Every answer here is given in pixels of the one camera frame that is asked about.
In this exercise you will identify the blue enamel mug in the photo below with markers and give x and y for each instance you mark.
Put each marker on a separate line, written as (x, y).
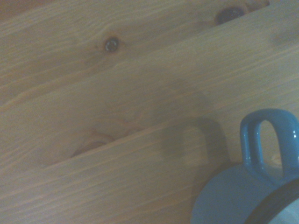
(222, 193)

